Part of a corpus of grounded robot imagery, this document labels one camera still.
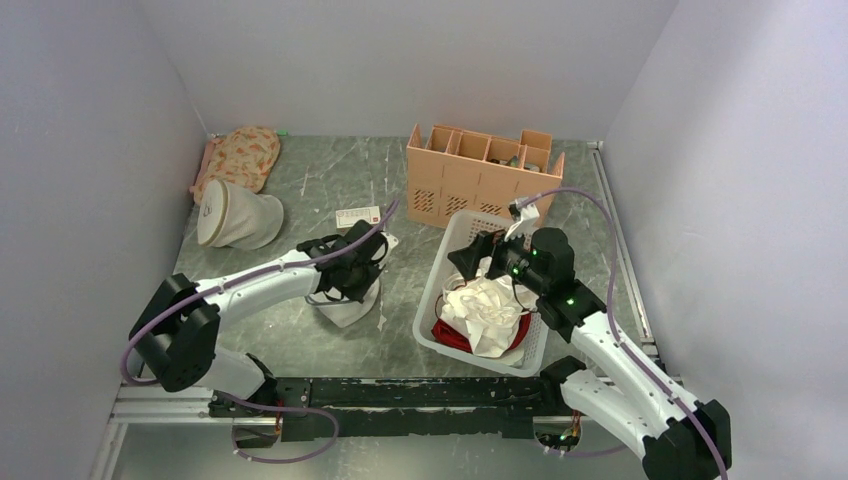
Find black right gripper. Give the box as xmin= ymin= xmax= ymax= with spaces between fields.
xmin=448 ymin=220 xmax=548 ymax=296

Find round white mesh laundry bag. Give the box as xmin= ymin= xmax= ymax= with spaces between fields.
xmin=304 ymin=232 xmax=399 ymax=328

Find white bra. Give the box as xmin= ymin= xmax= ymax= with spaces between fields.
xmin=438 ymin=258 xmax=527 ymax=333

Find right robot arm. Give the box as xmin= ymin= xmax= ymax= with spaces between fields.
xmin=447 ymin=227 xmax=732 ymax=479

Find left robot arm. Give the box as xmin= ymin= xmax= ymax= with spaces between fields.
xmin=127 ymin=221 xmax=396 ymax=416

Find white plastic laundry basket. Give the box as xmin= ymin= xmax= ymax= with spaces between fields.
xmin=412 ymin=210 xmax=548 ymax=377

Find white cardboard box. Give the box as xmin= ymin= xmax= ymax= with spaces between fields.
xmin=335 ymin=206 xmax=382 ymax=230

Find red garment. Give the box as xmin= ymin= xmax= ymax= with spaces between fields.
xmin=431 ymin=312 xmax=531 ymax=358

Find peach plastic desk organizer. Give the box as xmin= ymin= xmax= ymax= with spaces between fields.
xmin=406 ymin=124 xmax=566 ymax=228

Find items inside organizer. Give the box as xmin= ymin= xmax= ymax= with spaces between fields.
xmin=488 ymin=156 xmax=541 ymax=173

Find floral fabric pouch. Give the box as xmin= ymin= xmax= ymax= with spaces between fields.
xmin=189 ymin=126 xmax=281 ymax=205

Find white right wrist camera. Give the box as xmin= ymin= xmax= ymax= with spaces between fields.
xmin=504 ymin=196 xmax=540 ymax=241

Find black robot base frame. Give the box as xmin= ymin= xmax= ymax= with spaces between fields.
xmin=208 ymin=377 xmax=572 ymax=447

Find white cable conduit rail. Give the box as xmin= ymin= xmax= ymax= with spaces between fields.
xmin=587 ymin=141 xmax=665 ymax=371

